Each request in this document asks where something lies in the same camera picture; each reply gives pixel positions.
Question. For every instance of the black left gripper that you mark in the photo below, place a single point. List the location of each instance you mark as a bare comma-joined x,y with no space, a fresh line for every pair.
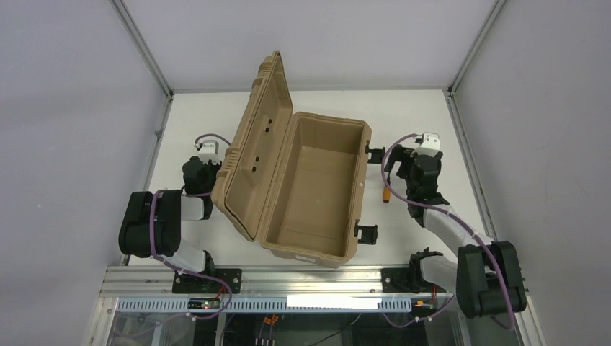
210,169

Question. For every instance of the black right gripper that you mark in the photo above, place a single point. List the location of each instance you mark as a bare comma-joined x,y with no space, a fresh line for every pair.
410,162

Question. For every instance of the orange black screwdriver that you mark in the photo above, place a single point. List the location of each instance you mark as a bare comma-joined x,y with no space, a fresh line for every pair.
387,195

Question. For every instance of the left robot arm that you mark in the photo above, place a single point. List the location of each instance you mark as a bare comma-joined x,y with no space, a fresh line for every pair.
152,224

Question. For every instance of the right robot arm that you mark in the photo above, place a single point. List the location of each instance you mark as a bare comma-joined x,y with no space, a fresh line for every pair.
486,278

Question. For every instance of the black upper box latch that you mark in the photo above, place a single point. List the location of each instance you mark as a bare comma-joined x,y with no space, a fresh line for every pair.
374,155

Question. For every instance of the black box latch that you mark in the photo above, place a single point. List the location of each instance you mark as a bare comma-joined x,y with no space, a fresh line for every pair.
367,235
374,155

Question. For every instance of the black lower box latch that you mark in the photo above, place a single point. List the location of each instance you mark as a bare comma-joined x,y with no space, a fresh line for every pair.
367,235

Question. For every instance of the tan plastic tool box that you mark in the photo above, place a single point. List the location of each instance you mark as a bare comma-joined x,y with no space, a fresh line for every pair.
294,181

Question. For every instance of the small green circuit board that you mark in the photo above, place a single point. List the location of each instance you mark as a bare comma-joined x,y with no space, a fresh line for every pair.
204,304

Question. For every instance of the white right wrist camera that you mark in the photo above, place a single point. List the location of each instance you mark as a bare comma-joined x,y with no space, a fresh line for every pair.
428,144

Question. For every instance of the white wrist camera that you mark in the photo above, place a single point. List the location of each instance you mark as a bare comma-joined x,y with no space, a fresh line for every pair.
207,151
428,144

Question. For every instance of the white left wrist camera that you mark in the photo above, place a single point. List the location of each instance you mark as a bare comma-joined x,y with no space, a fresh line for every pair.
207,151

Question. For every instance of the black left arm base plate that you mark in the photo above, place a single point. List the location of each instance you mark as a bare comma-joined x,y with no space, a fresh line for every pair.
189,284

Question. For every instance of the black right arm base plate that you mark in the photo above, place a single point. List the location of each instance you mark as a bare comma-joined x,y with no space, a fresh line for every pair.
404,280

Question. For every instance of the aluminium front rail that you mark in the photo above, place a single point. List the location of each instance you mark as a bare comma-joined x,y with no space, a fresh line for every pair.
258,281

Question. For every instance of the grey slotted cable duct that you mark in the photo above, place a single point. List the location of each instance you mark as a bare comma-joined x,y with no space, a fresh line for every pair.
302,303

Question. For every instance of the aluminium right frame post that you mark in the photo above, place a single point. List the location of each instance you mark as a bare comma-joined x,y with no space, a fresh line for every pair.
482,34

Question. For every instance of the aluminium frame post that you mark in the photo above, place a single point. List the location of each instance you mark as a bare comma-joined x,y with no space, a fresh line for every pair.
482,34
141,46

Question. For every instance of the aluminium left frame post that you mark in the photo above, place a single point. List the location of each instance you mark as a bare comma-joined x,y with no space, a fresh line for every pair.
141,46

